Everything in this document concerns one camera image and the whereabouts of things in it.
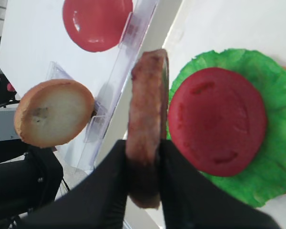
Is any brown meat patty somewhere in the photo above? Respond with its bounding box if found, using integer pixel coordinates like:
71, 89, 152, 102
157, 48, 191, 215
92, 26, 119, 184
125, 49, 169, 209

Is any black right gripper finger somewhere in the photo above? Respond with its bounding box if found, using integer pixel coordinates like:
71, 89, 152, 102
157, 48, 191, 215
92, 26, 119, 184
158, 140, 279, 229

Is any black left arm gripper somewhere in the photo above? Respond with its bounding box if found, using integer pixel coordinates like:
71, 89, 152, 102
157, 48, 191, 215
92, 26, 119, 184
0, 139, 127, 229

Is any red tomato slice in holder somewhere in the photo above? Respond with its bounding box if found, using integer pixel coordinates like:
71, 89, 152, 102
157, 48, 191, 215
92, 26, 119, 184
62, 0, 133, 52

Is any clear holder rail, top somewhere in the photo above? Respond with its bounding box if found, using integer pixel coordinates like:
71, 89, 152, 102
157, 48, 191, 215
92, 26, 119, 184
56, 0, 159, 171

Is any tan bun slice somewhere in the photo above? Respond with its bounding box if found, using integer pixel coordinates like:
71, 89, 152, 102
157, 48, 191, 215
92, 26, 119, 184
14, 79, 94, 148

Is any red tomato slice on lettuce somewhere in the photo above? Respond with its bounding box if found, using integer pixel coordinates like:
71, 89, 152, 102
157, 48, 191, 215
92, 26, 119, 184
168, 67, 267, 177

